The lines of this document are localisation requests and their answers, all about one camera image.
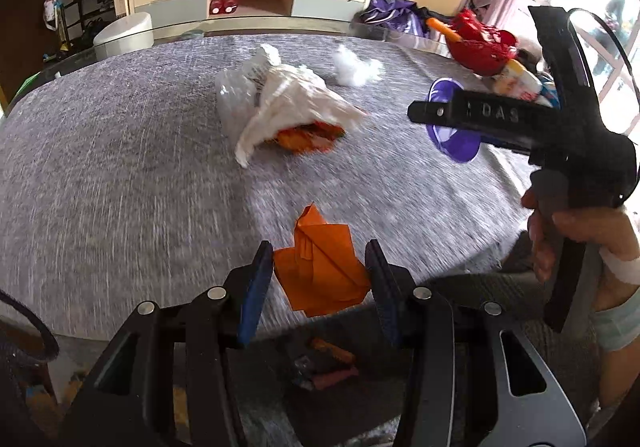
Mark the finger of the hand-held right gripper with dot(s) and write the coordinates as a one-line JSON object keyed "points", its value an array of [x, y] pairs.
{"points": [[505, 145], [480, 116]]}

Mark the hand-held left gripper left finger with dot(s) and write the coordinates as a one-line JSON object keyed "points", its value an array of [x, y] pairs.
{"points": [[256, 289]]}

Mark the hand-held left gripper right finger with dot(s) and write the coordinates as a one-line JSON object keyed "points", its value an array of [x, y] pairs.
{"points": [[382, 294]]}

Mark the purple cup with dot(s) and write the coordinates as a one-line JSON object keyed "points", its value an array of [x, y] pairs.
{"points": [[456, 146]]}

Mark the orange paper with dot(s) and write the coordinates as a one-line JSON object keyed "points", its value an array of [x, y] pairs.
{"points": [[320, 277]]}

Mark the white tissue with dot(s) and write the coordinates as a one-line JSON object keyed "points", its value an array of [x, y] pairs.
{"points": [[352, 69]]}

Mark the orange snack wrapper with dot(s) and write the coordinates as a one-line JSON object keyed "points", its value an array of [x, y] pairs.
{"points": [[300, 139]]}

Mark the white plastic bag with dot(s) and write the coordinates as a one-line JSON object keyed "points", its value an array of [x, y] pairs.
{"points": [[285, 97]]}

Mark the person's right hand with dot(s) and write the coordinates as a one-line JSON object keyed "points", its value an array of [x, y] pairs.
{"points": [[590, 227]]}

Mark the white bottle pink label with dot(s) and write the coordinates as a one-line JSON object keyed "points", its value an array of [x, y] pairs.
{"points": [[515, 79]]}

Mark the orange tube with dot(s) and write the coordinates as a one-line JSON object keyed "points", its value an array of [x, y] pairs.
{"points": [[442, 28]]}

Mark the purple cloth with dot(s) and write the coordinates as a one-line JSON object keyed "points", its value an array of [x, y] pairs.
{"points": [[392, 14]]}

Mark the grey table mat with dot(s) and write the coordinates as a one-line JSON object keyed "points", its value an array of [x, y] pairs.
{"points": [[125, 177]]}

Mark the red shoe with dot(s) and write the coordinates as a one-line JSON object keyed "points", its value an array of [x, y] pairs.
{"points": [[230, 5], [216, 7]]}

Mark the white round stool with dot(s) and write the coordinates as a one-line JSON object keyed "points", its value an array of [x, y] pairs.
{"points": [[125, 34]]}

